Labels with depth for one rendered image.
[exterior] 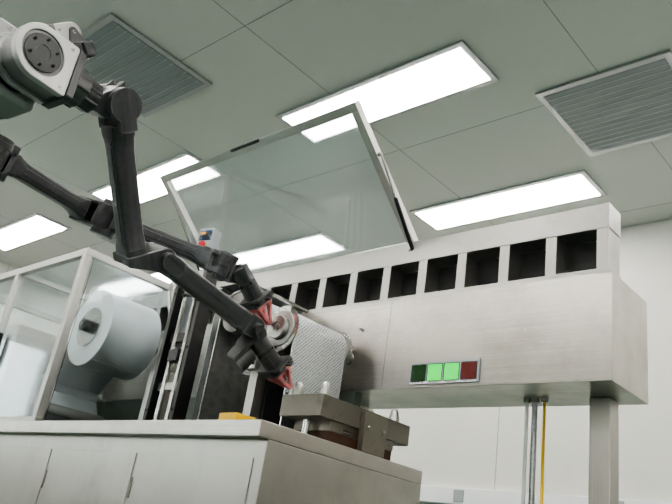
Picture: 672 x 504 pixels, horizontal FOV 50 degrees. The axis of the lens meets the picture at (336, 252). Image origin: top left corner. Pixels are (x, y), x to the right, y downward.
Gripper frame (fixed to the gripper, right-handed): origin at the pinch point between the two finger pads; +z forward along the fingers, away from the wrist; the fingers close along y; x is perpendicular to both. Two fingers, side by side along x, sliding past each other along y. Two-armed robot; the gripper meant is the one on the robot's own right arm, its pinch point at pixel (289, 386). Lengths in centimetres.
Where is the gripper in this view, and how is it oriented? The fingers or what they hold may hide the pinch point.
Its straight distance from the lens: 218.3
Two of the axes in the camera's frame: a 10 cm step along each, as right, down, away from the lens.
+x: 4.6, -5.9, 6.6
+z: 4.9, 7.9, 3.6
